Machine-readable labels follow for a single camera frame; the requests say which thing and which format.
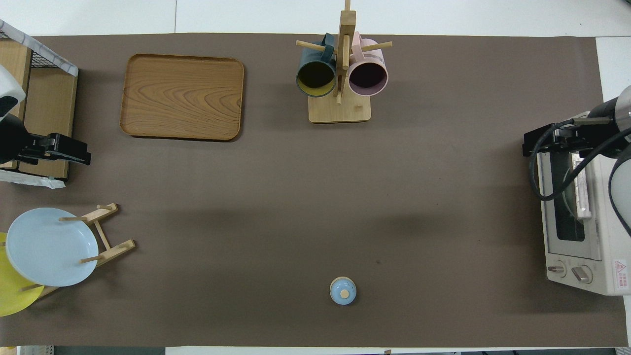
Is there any dark blue mug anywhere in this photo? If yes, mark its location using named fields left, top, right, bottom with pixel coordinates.
left=296, top=34, right=338, bottom=98

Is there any wooden wire basket shelf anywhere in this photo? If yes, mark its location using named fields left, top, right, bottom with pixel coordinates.
left=0, top=20, right=79, bottom=189

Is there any light blue plate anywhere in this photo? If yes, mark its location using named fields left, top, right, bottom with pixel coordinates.
left=6, top=208, right=99, bottom=287

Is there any cream toaster oven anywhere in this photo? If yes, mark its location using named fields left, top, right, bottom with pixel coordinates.
left=536, top=116, right=631, bottom=296

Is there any wooden mug rack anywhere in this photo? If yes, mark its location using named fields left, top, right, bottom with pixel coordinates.
left=296, top=0, right=393, bottom=124

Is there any pink mug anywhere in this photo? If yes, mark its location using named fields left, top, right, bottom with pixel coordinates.
left=348, top=32, right=389, bottom=97

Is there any yellow plate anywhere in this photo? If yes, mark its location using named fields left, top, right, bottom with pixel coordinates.
left=0, top=232, right=45, bottom=317

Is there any wooden plate rack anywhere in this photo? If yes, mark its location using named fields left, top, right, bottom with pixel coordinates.
left=20, top=203, right=136, bottom=299

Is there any brown table mat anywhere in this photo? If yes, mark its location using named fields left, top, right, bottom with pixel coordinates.
left=0, top=34, right=628, bottom=348

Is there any glass oven door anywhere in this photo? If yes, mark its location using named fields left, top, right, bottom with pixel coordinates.
left=537, top=150, right=604, bottom=262

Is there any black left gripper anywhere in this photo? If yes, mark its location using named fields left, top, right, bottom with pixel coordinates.
left=0, top=114, right=92, bottom=171

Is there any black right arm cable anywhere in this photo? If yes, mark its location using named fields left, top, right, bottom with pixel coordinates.
left=528, top=121, right=631, bottom=237

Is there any wooden serving tray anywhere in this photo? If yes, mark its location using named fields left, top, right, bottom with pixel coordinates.
left=120, top=53, right=245, bottom=142

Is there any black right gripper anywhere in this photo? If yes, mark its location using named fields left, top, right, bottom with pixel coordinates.
left=523, top=99, right=623, bottom=157

